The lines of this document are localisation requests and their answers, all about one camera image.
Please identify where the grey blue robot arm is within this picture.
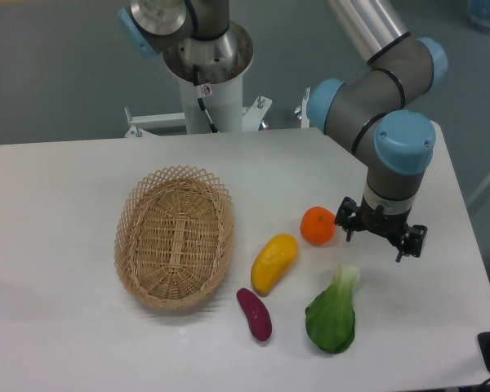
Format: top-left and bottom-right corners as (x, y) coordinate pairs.
(118, 1), (448, 257)

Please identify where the yellow mango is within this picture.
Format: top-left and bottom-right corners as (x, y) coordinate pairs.
(251, 234), (299, 296)

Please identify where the black cable on pedestal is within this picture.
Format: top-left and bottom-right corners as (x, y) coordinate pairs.
(191, 64), (221, 134)

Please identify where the orange fruit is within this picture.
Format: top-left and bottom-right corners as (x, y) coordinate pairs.
(300, 206), (336, 246)

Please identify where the woven wicker basket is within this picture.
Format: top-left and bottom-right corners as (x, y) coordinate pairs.
(114, 166), (234, 310)

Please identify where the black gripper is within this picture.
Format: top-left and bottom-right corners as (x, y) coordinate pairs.
(334, 197), (428, 263)

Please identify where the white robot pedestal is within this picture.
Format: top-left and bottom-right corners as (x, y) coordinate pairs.
(123, 20), (274, 138)

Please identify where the green bok choy leaf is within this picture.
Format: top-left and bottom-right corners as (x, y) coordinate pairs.
(305, 264), (360, 354)

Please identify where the purple sweet potato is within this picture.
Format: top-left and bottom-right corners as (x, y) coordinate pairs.
(236, 287), (273, 342)

